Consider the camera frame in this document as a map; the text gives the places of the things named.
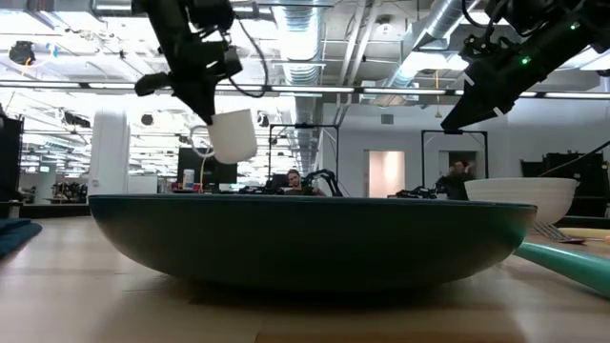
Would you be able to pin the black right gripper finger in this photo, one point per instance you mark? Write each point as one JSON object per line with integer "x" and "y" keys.
{"x": 486, "y": 114}
{"x": 469, "y": 102}

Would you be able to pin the white ceramic mug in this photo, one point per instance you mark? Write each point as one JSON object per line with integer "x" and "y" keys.
{"x": 233, "y": 138}

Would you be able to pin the background black robot arm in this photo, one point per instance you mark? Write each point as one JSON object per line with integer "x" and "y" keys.
{"x": 417, "y": 192}
{"x": 326, "y": 178}

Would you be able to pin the white ribbed bowl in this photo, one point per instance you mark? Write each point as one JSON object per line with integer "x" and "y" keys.
{"x": 524, "y": 197}

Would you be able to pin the white building column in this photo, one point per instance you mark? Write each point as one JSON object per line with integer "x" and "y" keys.
{"x": 108, "y": 152}

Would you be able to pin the black aluminium table frame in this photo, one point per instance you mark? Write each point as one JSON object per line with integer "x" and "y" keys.
{"x": 586, "y": 221}

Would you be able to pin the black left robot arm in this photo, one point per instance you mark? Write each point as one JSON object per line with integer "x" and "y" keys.
{"x": 152, "y": 19}

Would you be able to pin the black computer monitor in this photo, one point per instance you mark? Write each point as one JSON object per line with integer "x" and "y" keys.
{"x": 224, "y": 174}

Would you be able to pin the white wipes canister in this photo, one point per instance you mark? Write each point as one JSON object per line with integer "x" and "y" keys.
{"x": 188, "y": 178}

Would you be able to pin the person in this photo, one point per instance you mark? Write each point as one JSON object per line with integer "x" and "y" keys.
{"x": 295, "y": 180}
{"x": 455, "y": 183}

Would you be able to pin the silver ventilation duct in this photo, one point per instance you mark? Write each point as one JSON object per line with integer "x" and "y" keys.
{"x": 300, "y": 38}
{"x": 438, "y": 24}

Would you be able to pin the dark teal plate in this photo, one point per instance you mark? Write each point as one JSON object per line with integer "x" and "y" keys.
{"x": 310, "y": 238}

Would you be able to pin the lit doorway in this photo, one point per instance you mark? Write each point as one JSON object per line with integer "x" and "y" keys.
{"x": 386, "y": 174}

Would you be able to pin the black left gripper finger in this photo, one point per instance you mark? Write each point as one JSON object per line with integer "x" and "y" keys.
{"x": 152, "y": 83}
{"x": 202, "y": 102}

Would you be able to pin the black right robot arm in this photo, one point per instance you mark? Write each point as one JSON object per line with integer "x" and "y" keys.
{"x": 548, "y": 12}

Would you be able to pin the long ceiling light strip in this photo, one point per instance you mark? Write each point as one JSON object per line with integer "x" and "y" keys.
{"x": 314, "y": 89}

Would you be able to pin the black cabinet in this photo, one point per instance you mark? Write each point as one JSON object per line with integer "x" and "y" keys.
{"x": 591, "y": 176}
{"x": 9, "y": 162}

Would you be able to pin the dark blue cloth napkin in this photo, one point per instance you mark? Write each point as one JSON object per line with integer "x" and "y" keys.
{"x": 14, "y": 233}

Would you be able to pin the black metal frame stand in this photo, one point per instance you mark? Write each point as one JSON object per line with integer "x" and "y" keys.
{"x": 486, "y": 152}
{"x": 305, "y": 126}

